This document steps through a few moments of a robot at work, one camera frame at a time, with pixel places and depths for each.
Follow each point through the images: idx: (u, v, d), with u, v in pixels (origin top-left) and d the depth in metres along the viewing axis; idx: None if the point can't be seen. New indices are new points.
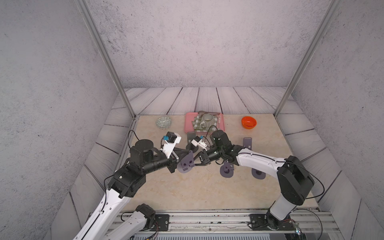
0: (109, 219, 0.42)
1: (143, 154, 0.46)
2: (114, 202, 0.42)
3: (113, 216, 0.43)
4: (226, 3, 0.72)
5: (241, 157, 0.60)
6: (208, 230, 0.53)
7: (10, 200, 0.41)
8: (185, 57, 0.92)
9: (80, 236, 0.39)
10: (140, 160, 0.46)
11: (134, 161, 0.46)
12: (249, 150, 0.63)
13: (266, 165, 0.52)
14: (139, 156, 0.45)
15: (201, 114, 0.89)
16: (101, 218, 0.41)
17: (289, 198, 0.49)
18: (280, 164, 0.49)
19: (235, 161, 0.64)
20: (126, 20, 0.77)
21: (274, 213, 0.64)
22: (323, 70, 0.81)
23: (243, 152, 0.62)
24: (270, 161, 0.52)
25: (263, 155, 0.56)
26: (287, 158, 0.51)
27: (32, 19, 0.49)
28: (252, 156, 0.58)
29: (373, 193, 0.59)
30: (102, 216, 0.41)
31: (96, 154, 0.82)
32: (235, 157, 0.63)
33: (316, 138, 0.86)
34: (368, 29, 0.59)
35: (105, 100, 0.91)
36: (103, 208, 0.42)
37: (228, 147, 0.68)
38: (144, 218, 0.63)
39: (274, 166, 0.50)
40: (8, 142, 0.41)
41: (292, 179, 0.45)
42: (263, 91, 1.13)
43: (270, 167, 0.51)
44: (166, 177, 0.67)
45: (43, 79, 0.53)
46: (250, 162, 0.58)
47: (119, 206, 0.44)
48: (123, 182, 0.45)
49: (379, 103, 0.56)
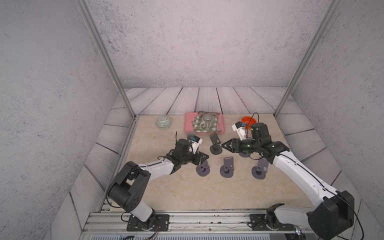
0: (162, 169, 0.59)
1: (184, 147, 0.71)
2: (170, 162, 0.65)
3: (164, 170, 0.61)
4: (226, 3, 0.72)
5: (281, 159, 0.52)
6: (208, 230, 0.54)
7: (10, 200, 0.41)
8: (185, 57, 0.92)
9: (149, 164, 0.55)
10: (181, 150, 0.70)
11: (176, 150, 0.71)
12: (295, 158, 0.51)
13: (308, 184, 0.45)
14: (181, 148, 0.70)
15: (201, 114, 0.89)
16: (162, 164, 0.60)
17: (316, 226, 0.44)
18: (329, 195, 0.41)
19: (271, 158, 0.57)
20: (126, 20, 0.77)
21: (276, 213, 0.65)
22: (323, 70, 0.81)
23: (285, 154, 0.53)
24: (316, 184, 0.44)
25: (311, 173, 0.47)
26: (340, 192, 0.42)
27: (32, 19, 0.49)
28: (295, 166, 0.49)
29: (373, 194, 0.59)
30: (164, 164, 0.61)
31: (96, 154, 0.82)
32: (274, 153, 0.55)
33: (316, 138, 0.86)
34: (368, 29, 0.59)
35: (105, 99, 0.91)
36: (164, 160, 0.65)
37: (266, 141, 0.60)
38: (149, 212, 0.64)
39: (321, 192, 0.42)
40: (8, 142, 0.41)
41: (336, 217, 0.38)
42: (264, 91, 1.12)
43: (313, 190, 0.44)
44: (165, 176, 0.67)
45: (43, 79, 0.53)
46: (288, 170, 0.52)
47: (169, 168, 0.64)
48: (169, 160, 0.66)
49: (379, 103, 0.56)
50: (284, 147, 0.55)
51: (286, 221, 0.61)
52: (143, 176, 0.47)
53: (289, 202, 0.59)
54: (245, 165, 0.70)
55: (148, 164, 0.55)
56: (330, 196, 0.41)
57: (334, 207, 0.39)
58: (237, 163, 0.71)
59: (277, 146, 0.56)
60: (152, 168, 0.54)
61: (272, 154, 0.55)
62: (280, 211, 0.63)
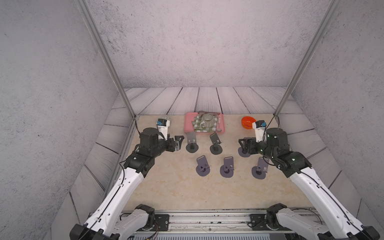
0: (126, 194, 0.46)
1: (151, 137, 0.55)
2: (132, 177, 0.48)
3: (130, 193, 0.48)
4: (226, 3, 0.72)
5: (302, 178, 0.46)
6: (208, 230, 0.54)
7: (10, 200, 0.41)
8: (185, 57, 0.92)
9: (102, 208, 0.42)
10: (149, 142, 0.54)
11: (143, 144, 0.54)
12: (318, 178, 0.45)
13: (330, 213, 0.41)
14: (148, 139, 0.53)
15: (201, 113, 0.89)
16: (121, 191, 0.45)
17: None
18: (353, 231, 0.37)
19: (290, 172, 0.50)
20: (126, 20, 0.77)
21: (277, 216, 0.65)
22: (323, 70, 0.81)
23: (305, 173, 0.46)
24: (340, 214, 0.40)
25: (335, 200, 0.42)
26: (366, 228, 0.38)
27: (32, 19, 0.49)
28: (317, 189, 0.44)
29: (373, 194, 0.59)
30: (123, 188, 0.46)
31: (96, 154, 0.82)
32: (294, 169, 0.48)
33: (316, 138, 0.86)
34: (368, 29, 0.59)
35: (105, 99, 0.91)
36: (123, 182, 0.47)
37: (283, 151, 0.53)
38: (147, 214, 0.64)
39: (345, 227, 0.38)
40: (9, 142, 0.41)
41: None
42: (264, 91, 1.12)
43: (336, 222, 0.40)
44: (165, 176, 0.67)
45: (44, 79, 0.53)
46: (307, 192, 0.47)
47: (135, 185, 0.49)
48: (134, 164, 0.51)
49: (379, 103, 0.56)
50: (306, 163, 0.48)
51: (286, 226, 0.61)
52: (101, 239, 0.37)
53: (289, 202, 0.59)
54: (245, 165, 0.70)
55: (100, 212, 0.41)
56: (355, 232, 0.37)
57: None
58: (237, 163, 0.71)
59: (298, 159, 0.49)
60: (107, 213, 0.41)
61: (291, 169, 0.49)
62: (282, 215, 0.62)
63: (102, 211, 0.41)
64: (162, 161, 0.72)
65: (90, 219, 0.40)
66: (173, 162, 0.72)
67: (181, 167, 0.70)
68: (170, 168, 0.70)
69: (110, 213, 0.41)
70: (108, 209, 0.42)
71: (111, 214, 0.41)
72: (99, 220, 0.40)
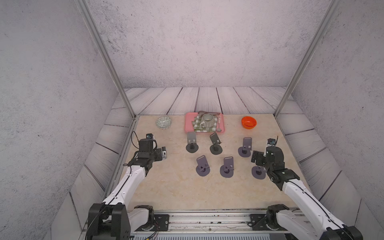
0: (134, 183, 0.52)
1: (149, 143, 0.67)
2: (138, 169, 0.57)
3: (136, 183, 0.54)
4: (226, 3, 0.72)
5: (289, 186, 0.55)
6: (208, 230, 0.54)
7: (10, 200, 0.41)
8: (185, 57, 0.92)
9: (116, 191, 0.47)
10: (147, 147, 0.66)
11: (142, 149, 0.66)
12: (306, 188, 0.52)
13: (313, 213, 0.46)
14: (146, 144, 0.65)
15: (201, 114, 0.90)
16: (131, 178, 0.53)
17: None
18: (333, 226, 0.41)
19: (281, 184, 0.59)
20: (126, 20, 0.77)
21: (277, 216, 0.65)
22: (323, 70, 0.81)
23: (293, 182, 0.55)
24: (321, 214, 0.44)
25: (319, 204, 0.47)
26: (346, 226, 0.41)
27: (32, 19, 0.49)
28: (303, 194, 0.50)
29: (373, 194, 0.59)
30: (132, 177, 0.53)
31: (96, 154, 0.82)
32: (283, 180, 0.58)
33: (316, 138, 0.86)
34: (368, 29, 0.59)
35: (105, 100, 0.91)
36: (131, 172, 0.55)
37: (278, 166, 0.62)
38: (147, 210, 0.66)
39: (325, 222, 0.42)
40: (8, 142, 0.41)
41: None
42: (264, 91, 1.12)
43: (317, 219, 0.45)
44: (166, 176, 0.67)
45: (44, 79, 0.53)
46: (297, 200, 0.52)
47: (140, 177, 0.56)
48: (137, 164, 0.60)
49: (379, 103, 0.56)
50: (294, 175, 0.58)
51: (285, 226, 0.61)
52: (117, 212, 0.40)
53: (289, 202, 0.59)
54: (245, 165, 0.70)
55: (115, 192, 0.47)
56: (335, 227, 0.41)
57: (335, 238, 0.39)
58: (237, 163, 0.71)
59: (288, 174, 0.58)
60: (122, 192, 0.47)
61: (281, 180, 0.58)
62: (282, 215, 0.62)
63: (116, 193, 0.46)
64: (162, 162, 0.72)
65: (107, 197, 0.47)
66: (173, 162, 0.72)
67: (181, 167, 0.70)
68: (170, 168, 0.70)
69: (125, 193, 0.47)
70: (123, 189, 0.48)
71: (126, 193, 0.47)
72: (116, 197, 0.45)
